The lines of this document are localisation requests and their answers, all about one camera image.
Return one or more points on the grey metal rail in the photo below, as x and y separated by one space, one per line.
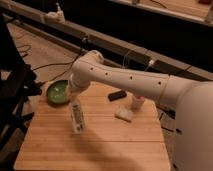
154 40

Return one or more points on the white plastic bottle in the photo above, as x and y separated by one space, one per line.
77 117

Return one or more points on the black rectangular block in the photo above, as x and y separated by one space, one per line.
117 95

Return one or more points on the green bowl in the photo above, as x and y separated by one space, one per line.
56 93

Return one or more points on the black tripod stand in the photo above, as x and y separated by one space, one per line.
17 83

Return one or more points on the pale sponge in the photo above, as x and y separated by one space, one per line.
124 114

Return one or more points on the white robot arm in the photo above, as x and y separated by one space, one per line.
191 100

